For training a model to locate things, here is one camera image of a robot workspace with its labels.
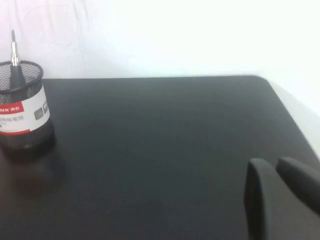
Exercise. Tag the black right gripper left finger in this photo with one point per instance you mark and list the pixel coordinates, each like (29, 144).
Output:
(257, 212)

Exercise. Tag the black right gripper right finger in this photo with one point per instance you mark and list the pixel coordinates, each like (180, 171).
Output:
(302, 182)

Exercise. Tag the black mesh pen holder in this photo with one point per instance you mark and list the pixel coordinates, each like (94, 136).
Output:
(22, 112)

